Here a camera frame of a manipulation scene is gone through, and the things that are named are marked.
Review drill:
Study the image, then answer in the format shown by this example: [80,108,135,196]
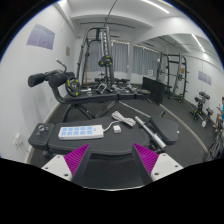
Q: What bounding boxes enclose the short ceiling light strip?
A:
[191,33,206,53]

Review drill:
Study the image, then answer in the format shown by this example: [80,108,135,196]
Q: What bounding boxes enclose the black box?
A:
[142,76,166,106]

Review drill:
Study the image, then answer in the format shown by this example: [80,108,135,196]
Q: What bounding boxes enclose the black weight plate yellow marks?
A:
[65,77,81,98]

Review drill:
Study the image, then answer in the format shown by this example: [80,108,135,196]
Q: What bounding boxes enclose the white wall outlet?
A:
[12,133,25,149]

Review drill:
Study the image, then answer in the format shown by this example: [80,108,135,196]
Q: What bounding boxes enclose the small purple wall poster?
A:
[197,70,213,86]

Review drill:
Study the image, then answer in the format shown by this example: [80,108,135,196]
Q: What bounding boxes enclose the black power rack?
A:
[156,52,189,103]

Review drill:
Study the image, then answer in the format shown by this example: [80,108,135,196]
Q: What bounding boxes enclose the large purple wall poster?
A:
[26,23,56,51]

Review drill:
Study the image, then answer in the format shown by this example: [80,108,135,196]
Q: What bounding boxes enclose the white coiled power cable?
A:
[102,110,137,133]

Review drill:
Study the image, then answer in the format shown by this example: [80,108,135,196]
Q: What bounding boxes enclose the silver barbell bar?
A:
[119,100,167,150]

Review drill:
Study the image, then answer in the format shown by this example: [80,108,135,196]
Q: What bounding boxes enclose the black flat weight bench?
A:
[27,114,180,168]

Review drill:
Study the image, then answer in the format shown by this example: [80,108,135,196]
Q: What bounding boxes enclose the grey cable weight machine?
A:
[75,25,116,89]

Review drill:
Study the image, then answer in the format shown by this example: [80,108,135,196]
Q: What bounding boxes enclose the group of grey dumbbells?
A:
[79,78,141,96]

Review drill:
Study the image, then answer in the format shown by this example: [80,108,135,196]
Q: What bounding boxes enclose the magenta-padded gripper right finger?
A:
[132,142,184,184]

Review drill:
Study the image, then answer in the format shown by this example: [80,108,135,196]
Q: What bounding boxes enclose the white power strip blue sockets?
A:
[58,124,105,141]

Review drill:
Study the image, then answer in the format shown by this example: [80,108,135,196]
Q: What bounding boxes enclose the black yellow plate on machine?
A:
[97,55,114,68]

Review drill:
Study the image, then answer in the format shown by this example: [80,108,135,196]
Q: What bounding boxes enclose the wide grey window curtain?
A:
[87,40,129,74]

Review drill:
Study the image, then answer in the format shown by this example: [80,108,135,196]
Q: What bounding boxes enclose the long ceiling light strip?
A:
[141,0,171,14]

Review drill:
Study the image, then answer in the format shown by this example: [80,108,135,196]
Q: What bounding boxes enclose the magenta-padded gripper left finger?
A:
[41,143,92,188]

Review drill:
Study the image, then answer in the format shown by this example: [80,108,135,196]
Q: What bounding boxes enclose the person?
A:
[214,96,224,131]

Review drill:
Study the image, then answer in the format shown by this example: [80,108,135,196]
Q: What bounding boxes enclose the narrow grey window curtain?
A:
[132,44,161,77]

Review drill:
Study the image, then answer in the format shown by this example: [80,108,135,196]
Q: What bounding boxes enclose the black bench with roller pad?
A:
[27,69,151,123]

